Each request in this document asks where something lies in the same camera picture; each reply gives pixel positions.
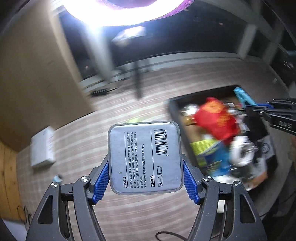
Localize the white cardboard box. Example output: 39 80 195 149
31 126 56 172

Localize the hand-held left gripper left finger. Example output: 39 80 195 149
25 154 110 241

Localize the white post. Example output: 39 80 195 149
83 23 112 82

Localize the black chair leg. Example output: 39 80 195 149
133 60 143 99

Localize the black power strip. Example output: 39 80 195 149
91 88 108 97

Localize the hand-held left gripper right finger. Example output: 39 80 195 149
182 154 269 241

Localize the wooden panel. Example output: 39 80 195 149
0 141 25 220

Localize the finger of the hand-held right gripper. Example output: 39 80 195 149
257 98 296 109
245 105 273 123

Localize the bright round lamp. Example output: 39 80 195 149
62 0 193 26

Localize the light blue plastic clip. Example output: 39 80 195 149
233 87 257 106

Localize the large brown cardboard box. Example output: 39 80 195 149
0 0 95 152

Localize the red packet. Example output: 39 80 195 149
194 97 238 146

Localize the black storage container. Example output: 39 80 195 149
168 85 278 193

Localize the black cable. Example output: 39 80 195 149
156 231 188 241

